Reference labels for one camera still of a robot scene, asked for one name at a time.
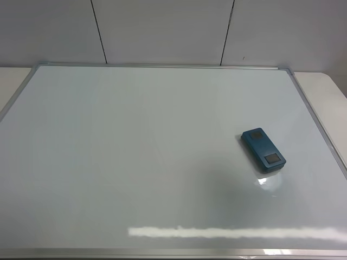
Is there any white aluminium-framed whiteboard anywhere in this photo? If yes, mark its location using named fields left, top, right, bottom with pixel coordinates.
left=1, top=63, right=346, bottom=259

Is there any blue board eraser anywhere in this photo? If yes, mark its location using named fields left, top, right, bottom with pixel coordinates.
left=241, top=128, right=286, bottom=174

